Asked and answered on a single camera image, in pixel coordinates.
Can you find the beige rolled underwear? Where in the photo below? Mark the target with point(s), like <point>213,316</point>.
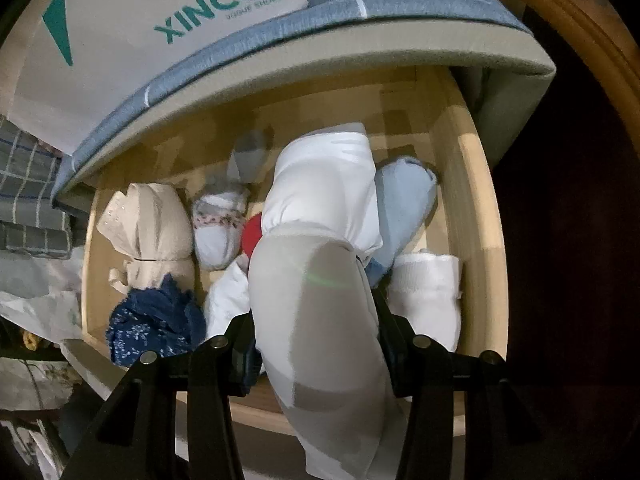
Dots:
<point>150,230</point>

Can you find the grey nightstand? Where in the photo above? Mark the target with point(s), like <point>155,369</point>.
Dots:
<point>350,55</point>

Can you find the large white underwear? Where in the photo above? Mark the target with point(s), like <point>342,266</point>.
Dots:
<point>310,285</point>

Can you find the light blue underwear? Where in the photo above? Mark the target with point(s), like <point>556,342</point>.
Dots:
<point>405,205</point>

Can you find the red cloth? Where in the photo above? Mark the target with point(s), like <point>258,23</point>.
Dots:
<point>251,235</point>

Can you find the grey plaid bedding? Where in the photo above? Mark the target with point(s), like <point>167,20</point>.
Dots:
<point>25,175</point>

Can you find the small white underwear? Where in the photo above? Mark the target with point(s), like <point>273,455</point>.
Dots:
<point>227,305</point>

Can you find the white grey pink patterned roll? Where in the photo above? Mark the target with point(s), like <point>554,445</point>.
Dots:
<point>217,240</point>

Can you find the wooden drawer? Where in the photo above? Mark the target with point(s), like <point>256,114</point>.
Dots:
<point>467,210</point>

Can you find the navy floral underwear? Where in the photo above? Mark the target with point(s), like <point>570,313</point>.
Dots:
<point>145,320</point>

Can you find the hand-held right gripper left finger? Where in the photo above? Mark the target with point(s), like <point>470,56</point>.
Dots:
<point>248,370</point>

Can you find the white shoe box green print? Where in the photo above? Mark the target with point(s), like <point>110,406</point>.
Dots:
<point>150,0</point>

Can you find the white ribbed rolled cloth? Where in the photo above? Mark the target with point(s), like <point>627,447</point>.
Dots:
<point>425,295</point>

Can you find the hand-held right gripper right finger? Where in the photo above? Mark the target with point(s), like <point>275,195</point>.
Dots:
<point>389,362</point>

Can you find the wooden bed frame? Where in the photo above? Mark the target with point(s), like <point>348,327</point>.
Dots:
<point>575,20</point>

